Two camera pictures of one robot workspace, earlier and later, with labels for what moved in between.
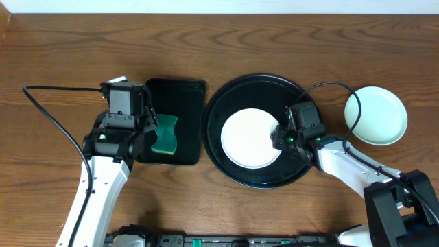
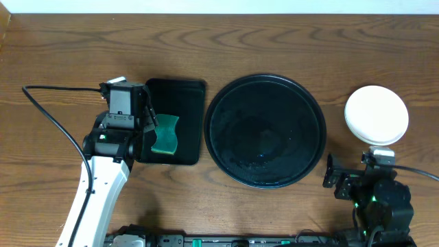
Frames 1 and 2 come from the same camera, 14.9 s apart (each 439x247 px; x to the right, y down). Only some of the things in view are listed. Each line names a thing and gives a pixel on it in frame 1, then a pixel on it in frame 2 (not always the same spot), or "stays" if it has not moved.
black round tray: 269,93 stays
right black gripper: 278,143 → 352,176
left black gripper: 149,116 stays
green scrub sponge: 167,140 stays
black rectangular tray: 184,99 stays
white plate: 246,140 → 376,115
